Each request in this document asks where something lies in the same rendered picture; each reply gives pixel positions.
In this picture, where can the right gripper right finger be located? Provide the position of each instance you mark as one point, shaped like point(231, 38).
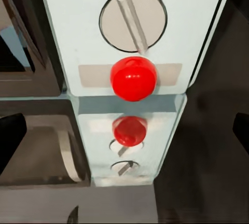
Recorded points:
point(241, 129)

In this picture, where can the microwave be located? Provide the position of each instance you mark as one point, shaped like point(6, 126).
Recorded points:
point(128, 48)

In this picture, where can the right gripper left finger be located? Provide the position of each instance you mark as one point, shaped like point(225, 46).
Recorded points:
point(12, 130)

